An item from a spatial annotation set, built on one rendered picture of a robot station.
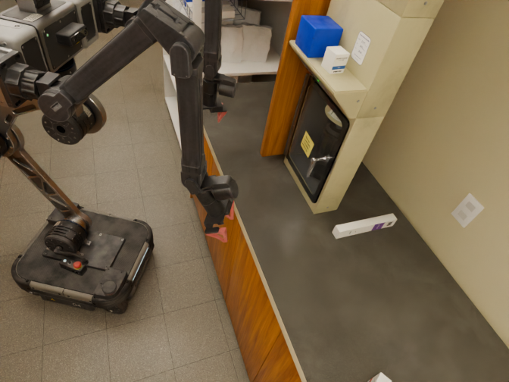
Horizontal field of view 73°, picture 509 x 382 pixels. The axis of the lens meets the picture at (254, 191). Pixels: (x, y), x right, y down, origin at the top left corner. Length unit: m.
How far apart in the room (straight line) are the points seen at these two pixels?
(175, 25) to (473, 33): 0.99
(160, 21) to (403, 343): 1.12
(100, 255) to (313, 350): 1.33
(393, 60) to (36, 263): 1.91
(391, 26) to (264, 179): 0.78
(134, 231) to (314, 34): 1.52
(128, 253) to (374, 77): 1.57
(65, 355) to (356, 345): 1.50
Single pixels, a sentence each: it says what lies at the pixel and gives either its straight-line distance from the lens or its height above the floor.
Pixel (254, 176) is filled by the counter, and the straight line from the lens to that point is 1.49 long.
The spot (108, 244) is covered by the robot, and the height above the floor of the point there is 0.26.
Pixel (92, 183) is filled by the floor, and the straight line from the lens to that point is 2.80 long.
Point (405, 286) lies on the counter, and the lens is 1.38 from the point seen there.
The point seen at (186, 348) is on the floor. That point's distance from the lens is 2.07.
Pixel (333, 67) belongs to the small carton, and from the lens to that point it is 1.09.
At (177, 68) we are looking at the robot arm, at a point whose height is 1.61.
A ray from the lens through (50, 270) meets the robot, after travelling 2.12.
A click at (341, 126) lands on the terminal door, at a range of 1.16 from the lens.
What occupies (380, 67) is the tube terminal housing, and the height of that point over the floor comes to 1.58.
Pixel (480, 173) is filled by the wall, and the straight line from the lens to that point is 1.39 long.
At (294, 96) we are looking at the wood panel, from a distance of 1.45.
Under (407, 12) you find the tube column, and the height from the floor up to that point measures 1.72.
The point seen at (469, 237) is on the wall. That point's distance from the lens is 1.46.
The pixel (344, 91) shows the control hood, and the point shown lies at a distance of 1.03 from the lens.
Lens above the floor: 1.97
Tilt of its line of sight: 46 degrees down
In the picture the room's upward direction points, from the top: 13 degrees clockwise
